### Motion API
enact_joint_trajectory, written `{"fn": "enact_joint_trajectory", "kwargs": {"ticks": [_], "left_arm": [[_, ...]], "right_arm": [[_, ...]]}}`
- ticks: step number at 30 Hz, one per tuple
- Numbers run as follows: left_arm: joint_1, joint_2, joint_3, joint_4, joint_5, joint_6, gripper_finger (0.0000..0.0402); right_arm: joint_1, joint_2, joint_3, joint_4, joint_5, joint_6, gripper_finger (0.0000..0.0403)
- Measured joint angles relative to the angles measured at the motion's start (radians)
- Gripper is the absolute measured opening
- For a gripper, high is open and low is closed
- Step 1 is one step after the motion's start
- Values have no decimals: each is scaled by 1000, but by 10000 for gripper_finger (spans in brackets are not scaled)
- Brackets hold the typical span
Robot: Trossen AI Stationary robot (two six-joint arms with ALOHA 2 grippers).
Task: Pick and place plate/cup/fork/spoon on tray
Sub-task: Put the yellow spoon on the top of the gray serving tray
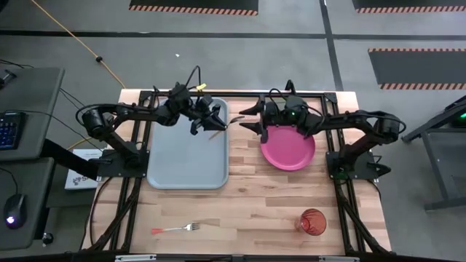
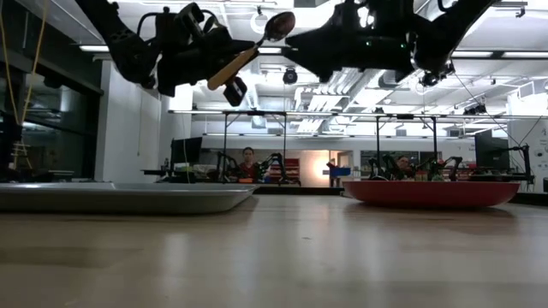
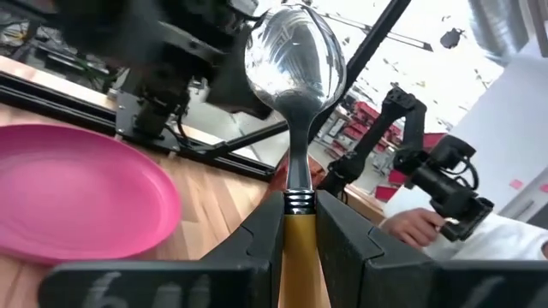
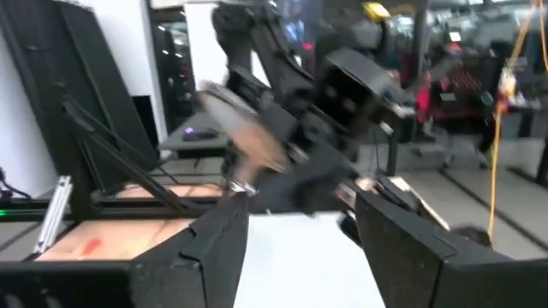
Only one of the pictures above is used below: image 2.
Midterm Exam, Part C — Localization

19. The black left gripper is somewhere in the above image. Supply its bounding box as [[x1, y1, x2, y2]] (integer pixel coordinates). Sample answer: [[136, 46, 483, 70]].
[[156, 27, 260, 108]]

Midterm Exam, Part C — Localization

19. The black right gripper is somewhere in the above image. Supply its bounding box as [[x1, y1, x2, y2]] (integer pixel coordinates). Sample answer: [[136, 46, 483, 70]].
[[284, 0, 419, 84]]

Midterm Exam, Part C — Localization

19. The yellow-handled metal spoon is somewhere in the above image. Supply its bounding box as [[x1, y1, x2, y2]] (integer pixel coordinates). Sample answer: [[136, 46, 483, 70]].
[[207, 11, 296, 92]]

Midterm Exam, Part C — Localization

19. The pink round plate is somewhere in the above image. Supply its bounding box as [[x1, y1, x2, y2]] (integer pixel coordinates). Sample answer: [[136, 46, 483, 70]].
[[342, 180, 521, 210]]

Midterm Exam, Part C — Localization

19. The grey plastic tray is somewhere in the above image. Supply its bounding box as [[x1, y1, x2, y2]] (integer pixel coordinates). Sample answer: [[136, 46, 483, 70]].
[[0, 181, 258, 215]]

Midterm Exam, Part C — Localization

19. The black background monitor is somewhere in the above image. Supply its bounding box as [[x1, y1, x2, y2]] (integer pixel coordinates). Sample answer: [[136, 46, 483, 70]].
[[474, 130, 510, 172], [170, 136, 203, 166]]

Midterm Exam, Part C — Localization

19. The person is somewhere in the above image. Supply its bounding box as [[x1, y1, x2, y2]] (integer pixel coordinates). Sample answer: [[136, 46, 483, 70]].
[[238, 146, 260, 181], [396, 155, 414, 179]]

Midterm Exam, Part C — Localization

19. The red shelf unit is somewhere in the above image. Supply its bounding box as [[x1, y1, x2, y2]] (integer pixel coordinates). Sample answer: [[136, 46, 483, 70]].
[[273, 157, 301, 181]]

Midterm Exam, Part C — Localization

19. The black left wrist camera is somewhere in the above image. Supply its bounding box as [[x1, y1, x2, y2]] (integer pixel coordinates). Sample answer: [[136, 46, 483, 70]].
[[174, 2, 206, 39]]

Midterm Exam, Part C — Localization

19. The black background station frame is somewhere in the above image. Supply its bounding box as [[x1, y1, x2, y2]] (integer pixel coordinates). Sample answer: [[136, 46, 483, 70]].
[[220, 110, 289, 185], [374, 113, 440, 181]]

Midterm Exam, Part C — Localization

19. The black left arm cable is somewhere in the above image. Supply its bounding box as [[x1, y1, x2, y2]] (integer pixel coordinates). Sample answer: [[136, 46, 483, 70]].
[[136, 11, 172, 38]]

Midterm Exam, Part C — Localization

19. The yellow power cable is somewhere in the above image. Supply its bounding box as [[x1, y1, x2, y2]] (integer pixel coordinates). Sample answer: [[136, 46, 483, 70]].
[[0, 0, 49, 170]]

